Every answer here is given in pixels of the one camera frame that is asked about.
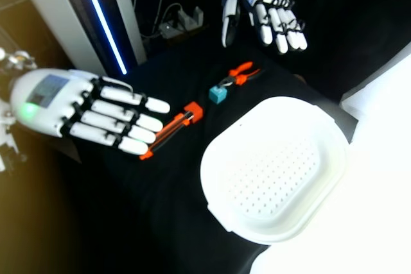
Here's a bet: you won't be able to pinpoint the white cable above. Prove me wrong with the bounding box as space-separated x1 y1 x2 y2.
140 0 184 39

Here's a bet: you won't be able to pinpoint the teal cube block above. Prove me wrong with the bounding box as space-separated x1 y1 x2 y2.
208 83 229 105

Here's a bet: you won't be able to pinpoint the grey stand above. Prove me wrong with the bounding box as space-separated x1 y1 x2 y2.
177 6 205 31

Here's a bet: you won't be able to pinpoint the white column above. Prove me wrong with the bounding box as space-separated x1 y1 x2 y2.
9 0 148 76

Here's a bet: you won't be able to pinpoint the white power adapter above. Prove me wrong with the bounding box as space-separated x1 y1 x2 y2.
159 22 180 39

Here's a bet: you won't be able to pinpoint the blue LED light strip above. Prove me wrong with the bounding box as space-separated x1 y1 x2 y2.
79 0 128 76

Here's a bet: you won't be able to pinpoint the orange and black tool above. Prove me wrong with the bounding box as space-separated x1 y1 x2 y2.
139 101 204 161

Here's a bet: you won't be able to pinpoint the black table cloth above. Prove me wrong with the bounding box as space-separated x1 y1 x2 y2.
54 42 359 274

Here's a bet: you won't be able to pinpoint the orange-handled pliers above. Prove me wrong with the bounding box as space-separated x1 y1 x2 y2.
219 61 261 89

